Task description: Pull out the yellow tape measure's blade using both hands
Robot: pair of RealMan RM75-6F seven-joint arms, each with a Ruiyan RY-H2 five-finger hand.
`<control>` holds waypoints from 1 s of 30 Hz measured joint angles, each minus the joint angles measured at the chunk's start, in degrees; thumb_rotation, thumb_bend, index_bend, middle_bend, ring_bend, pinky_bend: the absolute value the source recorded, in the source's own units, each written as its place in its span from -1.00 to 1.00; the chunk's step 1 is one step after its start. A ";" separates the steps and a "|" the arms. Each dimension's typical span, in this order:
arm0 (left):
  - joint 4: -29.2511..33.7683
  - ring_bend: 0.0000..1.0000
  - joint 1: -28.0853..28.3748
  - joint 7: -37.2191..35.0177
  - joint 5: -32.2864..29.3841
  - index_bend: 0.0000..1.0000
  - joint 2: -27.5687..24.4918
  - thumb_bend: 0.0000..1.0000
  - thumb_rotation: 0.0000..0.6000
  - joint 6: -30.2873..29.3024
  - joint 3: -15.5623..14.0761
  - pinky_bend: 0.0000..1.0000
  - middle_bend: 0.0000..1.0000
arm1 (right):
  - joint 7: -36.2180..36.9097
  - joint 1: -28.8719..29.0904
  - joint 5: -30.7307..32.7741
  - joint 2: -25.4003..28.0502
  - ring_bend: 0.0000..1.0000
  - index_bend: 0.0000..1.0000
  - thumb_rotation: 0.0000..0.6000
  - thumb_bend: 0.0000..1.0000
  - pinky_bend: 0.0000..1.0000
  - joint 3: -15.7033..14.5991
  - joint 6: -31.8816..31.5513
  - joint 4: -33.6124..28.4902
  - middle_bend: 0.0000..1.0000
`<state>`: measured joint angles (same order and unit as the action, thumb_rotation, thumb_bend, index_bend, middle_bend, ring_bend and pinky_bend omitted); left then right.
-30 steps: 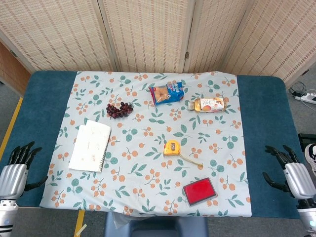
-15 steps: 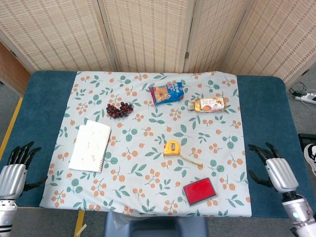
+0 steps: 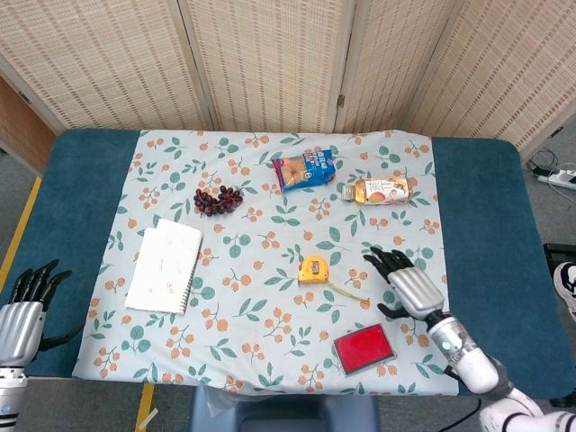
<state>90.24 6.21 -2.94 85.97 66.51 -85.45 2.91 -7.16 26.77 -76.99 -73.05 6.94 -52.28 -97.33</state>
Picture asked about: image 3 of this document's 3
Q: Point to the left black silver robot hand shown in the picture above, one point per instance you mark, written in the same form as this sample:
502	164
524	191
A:
20	328

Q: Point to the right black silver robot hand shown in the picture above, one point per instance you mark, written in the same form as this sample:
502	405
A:
416	292

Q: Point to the yellow tape measure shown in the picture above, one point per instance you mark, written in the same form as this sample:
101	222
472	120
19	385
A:
315	269

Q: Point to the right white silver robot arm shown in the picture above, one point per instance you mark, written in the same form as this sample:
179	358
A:
472	360

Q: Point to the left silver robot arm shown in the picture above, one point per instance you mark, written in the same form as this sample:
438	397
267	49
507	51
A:
9	396

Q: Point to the red stamp pad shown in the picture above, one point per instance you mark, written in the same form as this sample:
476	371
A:
363	347

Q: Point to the blue felt table cover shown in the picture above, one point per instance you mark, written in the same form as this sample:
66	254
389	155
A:
486	225

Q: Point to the juice bottle with fruit label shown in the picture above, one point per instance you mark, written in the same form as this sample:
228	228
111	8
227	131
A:
382	191

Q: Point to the black floor object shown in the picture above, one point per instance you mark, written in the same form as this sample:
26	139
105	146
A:
560	253

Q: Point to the floral print tablecloth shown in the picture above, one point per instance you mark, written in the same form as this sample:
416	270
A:
270	324

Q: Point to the white black sneaker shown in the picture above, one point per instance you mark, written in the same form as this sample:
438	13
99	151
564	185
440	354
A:
567	283

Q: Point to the white spiral notebook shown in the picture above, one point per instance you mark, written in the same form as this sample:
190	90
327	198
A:
164	265

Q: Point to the blue snack bag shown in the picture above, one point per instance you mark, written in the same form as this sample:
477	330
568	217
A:
303	170

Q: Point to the white power strip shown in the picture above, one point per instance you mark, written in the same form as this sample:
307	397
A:
562	177

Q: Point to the brown wooden cabinet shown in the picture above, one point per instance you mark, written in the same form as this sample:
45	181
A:
18	126

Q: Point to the brass screen hinge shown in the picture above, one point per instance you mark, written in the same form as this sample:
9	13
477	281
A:
556	131
24	97
340	100

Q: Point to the dark red grape bunch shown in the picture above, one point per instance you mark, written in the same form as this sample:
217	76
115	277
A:
218	201

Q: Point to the woven folding screen panel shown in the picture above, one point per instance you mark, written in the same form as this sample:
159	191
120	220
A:
508	67
270	58
391	67
90	58

